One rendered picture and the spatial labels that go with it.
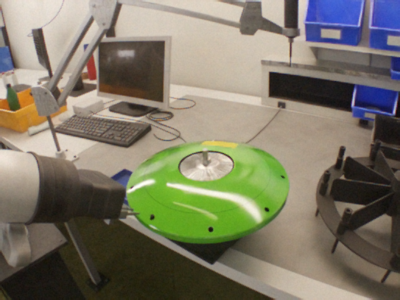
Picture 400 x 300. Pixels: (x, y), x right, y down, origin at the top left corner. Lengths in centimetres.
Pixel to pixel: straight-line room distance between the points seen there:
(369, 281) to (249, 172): 32
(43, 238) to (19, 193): 57
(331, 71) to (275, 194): 75
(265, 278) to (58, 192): 40
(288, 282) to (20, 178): 47
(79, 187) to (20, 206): 7
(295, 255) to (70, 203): 45
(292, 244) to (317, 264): 7
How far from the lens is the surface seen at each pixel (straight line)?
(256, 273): 58
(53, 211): 32
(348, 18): 126
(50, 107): 95
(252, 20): 75
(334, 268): 61
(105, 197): 34
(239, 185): 49
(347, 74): 116
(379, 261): 57
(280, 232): 65
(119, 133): 111
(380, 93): 129
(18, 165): 30
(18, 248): 32
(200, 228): 44
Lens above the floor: 138
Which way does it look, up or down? 28 degrees down
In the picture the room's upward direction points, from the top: 5 degrees counter-clockwise
